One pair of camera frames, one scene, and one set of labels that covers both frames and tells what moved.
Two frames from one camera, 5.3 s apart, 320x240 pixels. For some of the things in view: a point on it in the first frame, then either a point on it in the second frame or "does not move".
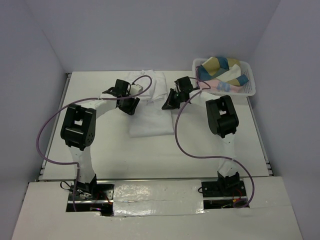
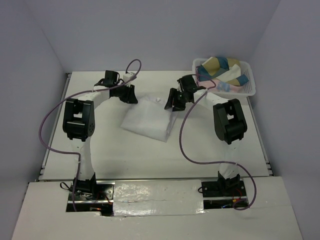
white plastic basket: (248, 89) does not move
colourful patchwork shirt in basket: (227, 70) does not move
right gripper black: (170, 104) does not move
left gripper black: (131, 108) to (130, 97)
